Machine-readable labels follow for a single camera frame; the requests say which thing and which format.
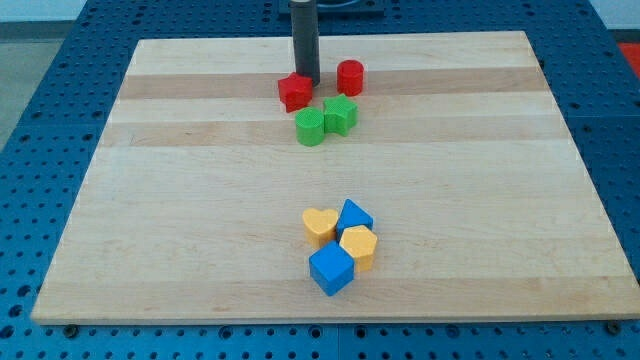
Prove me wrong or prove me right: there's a green star block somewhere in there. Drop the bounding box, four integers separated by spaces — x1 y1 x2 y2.
323 94 358 137

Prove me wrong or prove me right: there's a red star block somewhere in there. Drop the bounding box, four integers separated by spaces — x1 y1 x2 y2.
277 72 313 113

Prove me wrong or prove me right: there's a yellow heart block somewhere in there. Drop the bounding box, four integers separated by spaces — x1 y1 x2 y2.
302 208 339 249

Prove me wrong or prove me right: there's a blue triangle block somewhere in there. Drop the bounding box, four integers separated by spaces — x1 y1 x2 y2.
336 199 374 241

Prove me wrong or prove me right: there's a green cylinder block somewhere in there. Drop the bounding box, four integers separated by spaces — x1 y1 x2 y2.
295 107 325 147

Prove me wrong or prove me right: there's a yellow pentagon block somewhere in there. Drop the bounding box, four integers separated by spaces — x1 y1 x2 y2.
339 225 378 272

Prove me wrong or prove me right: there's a blue cube block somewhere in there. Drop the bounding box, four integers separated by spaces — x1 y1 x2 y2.
309 241 355 296

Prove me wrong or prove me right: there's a red cylinder block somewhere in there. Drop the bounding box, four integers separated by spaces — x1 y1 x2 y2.
336 59 364 96

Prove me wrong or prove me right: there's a light wooden board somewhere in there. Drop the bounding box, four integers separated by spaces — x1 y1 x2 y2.
31 31 639 325

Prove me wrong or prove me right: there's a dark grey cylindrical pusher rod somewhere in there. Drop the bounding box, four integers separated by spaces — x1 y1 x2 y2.
289 0 320 87

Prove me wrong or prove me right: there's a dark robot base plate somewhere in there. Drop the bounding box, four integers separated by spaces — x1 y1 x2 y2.
277 0 386 21

